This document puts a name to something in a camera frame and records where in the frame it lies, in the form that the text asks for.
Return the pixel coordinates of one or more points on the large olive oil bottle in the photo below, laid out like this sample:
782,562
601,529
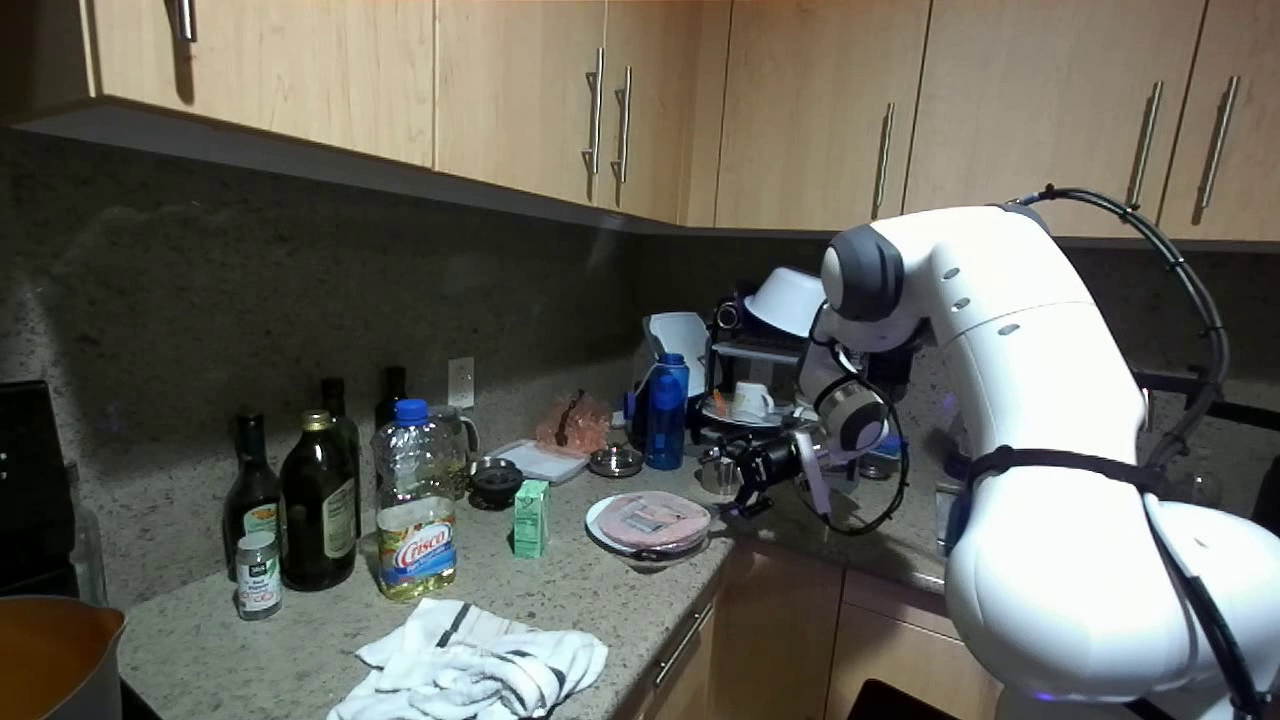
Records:
320,513

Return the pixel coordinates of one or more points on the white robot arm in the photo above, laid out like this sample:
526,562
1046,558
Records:
1055,467

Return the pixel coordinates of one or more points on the small black bowl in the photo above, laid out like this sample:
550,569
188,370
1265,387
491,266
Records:
494,481

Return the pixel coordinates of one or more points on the steel cup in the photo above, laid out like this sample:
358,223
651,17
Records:
708,470

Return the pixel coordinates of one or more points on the white wall outlet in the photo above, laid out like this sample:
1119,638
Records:
461,383

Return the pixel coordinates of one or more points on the white striped towel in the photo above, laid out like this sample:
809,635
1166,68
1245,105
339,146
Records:
481,665

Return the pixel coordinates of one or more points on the glass oil cruet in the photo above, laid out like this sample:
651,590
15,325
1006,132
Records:
453,453

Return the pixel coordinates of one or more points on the wooden cabinets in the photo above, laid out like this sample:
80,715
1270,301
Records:
761,652
333,64

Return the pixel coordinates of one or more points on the pink sliced ham package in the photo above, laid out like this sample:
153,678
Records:
651,520

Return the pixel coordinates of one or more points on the white bowl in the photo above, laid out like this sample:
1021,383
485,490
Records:
787,304

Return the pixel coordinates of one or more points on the small steel bowl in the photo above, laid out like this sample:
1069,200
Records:
612,462

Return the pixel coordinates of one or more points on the black dish rack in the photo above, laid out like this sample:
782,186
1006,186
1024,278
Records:
761,387

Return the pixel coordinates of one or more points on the clear container white lid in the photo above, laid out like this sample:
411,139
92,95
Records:
542,462

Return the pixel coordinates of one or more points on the dark slim bottle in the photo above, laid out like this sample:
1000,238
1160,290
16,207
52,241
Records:
389,387
339,398

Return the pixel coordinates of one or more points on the small white capped jar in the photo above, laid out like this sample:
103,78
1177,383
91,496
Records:
258,572

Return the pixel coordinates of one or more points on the plastic bottle blue cap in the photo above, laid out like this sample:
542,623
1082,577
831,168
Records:
418,535

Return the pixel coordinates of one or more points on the wooden lower cabinets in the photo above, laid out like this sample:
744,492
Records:
761,652

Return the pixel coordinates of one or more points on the white mug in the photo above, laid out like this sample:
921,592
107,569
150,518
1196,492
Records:
753,402

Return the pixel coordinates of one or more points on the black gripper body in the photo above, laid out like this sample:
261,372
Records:
775,462

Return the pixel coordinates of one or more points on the dark wine bottle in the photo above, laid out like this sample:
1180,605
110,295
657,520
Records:
251,496

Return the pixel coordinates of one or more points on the orange cooking pot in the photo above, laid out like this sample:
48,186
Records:
52,661

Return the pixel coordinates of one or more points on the kitchen faucet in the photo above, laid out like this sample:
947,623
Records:
1225,398

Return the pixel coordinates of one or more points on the wooden upper cabinets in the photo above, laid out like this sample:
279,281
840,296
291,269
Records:
333,64

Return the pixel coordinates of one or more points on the white jug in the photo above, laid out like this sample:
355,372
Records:
681,335

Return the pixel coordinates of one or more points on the blue water bottle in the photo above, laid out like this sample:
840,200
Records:
666,423

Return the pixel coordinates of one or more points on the pink packaged meat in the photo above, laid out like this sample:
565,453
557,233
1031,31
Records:
579,424

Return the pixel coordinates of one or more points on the white round plate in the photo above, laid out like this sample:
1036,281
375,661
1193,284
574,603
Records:
601,540

